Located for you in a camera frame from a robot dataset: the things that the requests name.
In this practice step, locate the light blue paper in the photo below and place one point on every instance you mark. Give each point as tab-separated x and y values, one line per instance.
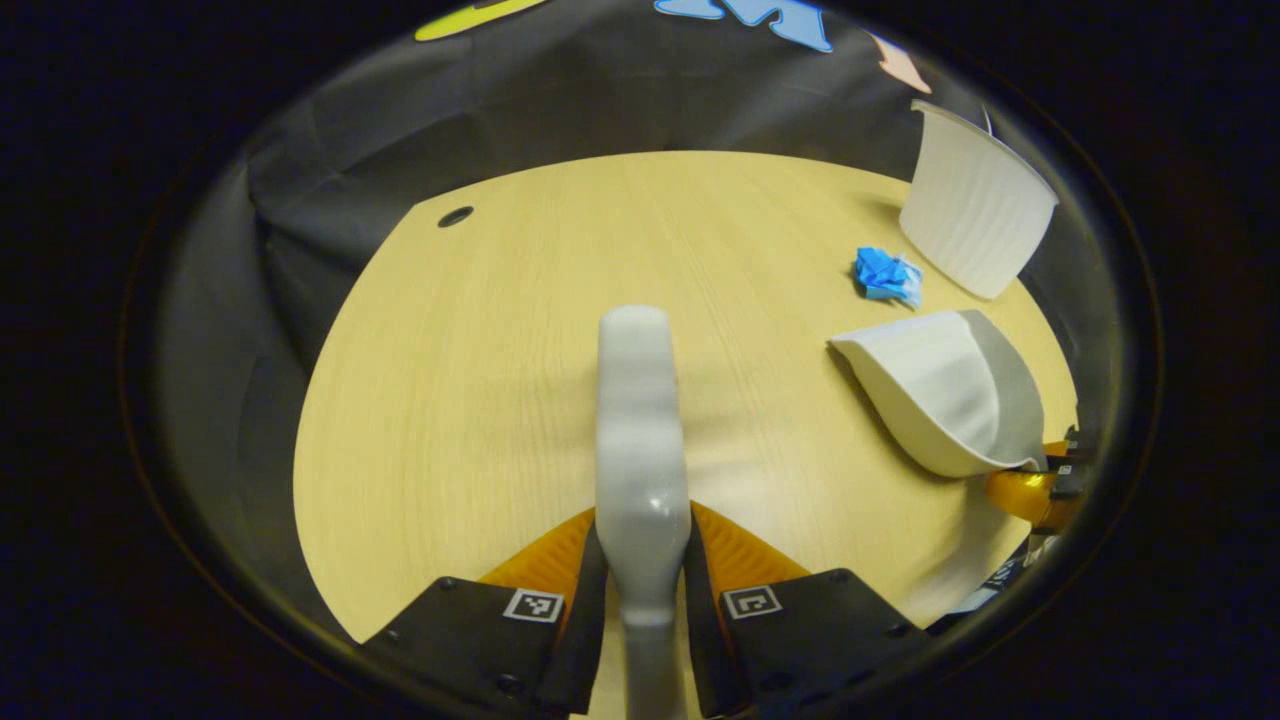
911	285

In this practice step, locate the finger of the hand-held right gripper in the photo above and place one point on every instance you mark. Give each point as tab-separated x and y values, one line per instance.
1025	492

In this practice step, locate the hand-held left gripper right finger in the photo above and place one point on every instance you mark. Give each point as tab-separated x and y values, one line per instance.
712	660

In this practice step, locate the small grey broom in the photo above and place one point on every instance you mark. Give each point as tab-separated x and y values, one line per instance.
640	450

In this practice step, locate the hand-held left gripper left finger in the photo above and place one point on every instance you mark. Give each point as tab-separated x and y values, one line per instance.
583	650

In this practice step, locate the white ribbed garbage bin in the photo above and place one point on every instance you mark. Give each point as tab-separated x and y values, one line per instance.
975	215

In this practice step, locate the grey plastic dustpan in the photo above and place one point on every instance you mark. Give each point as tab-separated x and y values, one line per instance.
940	390

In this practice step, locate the wooden desktop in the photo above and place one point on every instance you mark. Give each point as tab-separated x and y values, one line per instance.
480	400

